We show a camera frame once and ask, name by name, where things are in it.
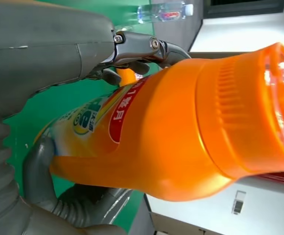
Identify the orange bottle with printed label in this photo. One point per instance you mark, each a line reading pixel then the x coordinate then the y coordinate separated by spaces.
pixel 168 129
pixel 127 76

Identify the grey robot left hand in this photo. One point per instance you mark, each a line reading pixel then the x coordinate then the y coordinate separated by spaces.
pixel 38 48

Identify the clear water bottle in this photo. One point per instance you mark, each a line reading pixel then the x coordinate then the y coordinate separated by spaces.
pixel 162 13

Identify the dark window frame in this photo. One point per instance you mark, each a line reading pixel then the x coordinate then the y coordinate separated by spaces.
pixel 242 8

